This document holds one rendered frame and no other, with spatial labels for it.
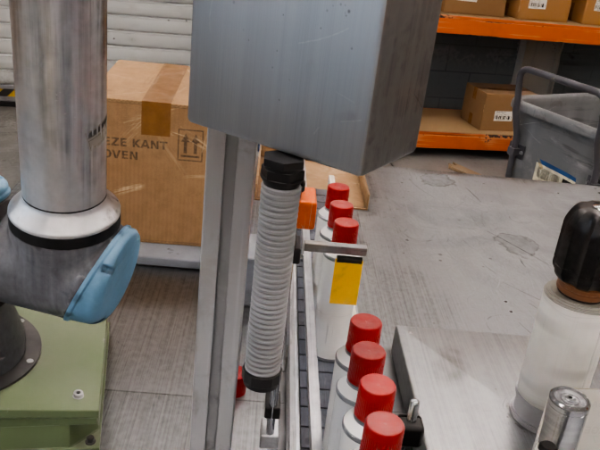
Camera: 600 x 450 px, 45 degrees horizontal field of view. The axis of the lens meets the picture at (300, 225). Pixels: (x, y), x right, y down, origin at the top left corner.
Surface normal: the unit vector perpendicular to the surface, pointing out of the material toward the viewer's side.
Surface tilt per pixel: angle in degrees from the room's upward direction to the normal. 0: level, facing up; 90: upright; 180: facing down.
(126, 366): 0
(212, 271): 90
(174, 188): 90
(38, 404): 4
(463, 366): 0
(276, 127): 90
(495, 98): 89
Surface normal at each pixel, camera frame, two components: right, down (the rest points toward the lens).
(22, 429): 0.18, 0.42
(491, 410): 0.11, -0.91
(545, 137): -0.87, 0.18
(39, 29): -0.12, 0.51
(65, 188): 0.33, 0.54
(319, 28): -0.56, 0.29
